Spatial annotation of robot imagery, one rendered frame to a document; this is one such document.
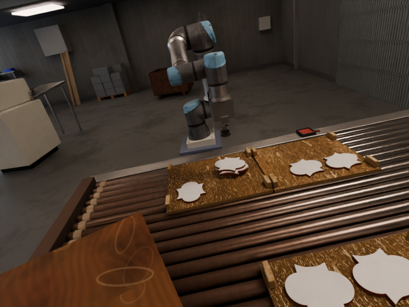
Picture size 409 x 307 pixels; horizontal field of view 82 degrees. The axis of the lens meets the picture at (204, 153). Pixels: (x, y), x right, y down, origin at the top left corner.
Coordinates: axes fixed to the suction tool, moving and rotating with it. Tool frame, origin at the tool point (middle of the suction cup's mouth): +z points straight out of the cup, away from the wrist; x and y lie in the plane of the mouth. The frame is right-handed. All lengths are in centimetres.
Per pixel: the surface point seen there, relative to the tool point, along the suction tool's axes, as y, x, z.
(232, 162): 1.1, 0.0, 13.8
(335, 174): 36.3, -19.0, 17.7
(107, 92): -276, 832, 86
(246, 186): 3.2, -13.6, 17.7
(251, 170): 8.5, -3.2, 17.7
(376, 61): 317, 292, 51
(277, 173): 17.6, -9.8, 17.7
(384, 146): 69, -5, 20
